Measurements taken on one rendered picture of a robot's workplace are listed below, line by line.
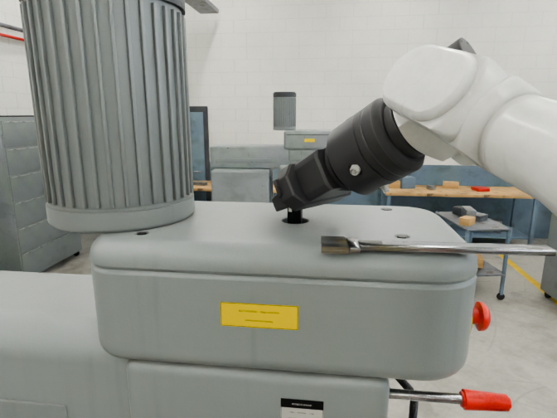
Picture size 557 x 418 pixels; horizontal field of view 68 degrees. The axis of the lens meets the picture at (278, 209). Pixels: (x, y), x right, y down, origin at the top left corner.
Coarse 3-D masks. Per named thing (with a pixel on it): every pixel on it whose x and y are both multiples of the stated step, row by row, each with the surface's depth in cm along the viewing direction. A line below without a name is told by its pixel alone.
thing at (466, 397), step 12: (396, 396) 50; (408, 396) 50; (420, 396) 49; (432, 396) 49; (444, 396) 49; (456, 396) 49; (468, 396) 48; (480, 396) 48; (492, 396) 48; (504, 396) 48; (468, 408) 48; (480, 408) 48; (492, 408) 48; (504, 408) 48
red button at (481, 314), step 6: (474, 306) 59; (480, 306) 56; (486, 306) 56; (474, 312) 56; (480, 312) 56; (486, 312) 55; (474, 318) 56; (480, 318) 56; (486, 318) 55; (480, 324) 56; (486, 324) 55; (480, 330) 56
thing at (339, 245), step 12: (324, 240) 47; (336, 240) 46; (348, 240) 46; (360, 240) 46; (324, 252) 44; (336, 252) 44; (348, 252) 44; (432, 252) 44; (444, 252) 44; (456, 252) 43; (468, 252) 43; (480, 252) 43; (492, 252) 43; (504, 252) 43; (516, 252) 43; (528, 252) 43; (540, 252) 43; (552, 252) 42
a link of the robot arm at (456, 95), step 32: (416, 64) 37; (448, 64) 33; (480, 64) 31; (384, 96) 39; (416, 96) 34; (448, 96) 31; (480, 96) 30; (512, 96) 30; (544, 96) 30; (448, 128) 32; (480, 128) 30; (480, 160) 32
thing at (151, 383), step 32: (128, 384) 53; (160, 384) 52; (192, 384) 51; (224, 384) 51; (256, 384) 50; (288, 384) 50; (320, 384) 49; (352, 384) 49; (384, 384) 49; (160, 416) 53; (192, 416) 52; (224, 416) 52; (256, 416) 51; (288, 416) 50; (320, 416) 50; (352, 416) 50; (384, 416) 49
